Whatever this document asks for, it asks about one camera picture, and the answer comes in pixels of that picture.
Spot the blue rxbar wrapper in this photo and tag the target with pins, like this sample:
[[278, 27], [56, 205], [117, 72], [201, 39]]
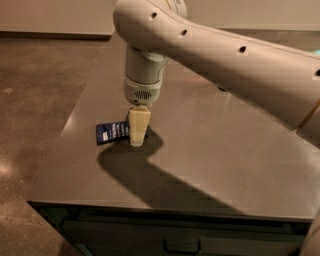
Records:
[[112, 132]]

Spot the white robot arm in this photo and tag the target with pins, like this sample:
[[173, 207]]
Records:
[[281, 81]]

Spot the black drawer handle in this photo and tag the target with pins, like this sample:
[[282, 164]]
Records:
[[182, 248]]

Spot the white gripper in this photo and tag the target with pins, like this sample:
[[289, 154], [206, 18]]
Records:
[[140, 91]]

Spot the dark cabinet drawer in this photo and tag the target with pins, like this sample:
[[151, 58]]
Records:
[[102, 231]]

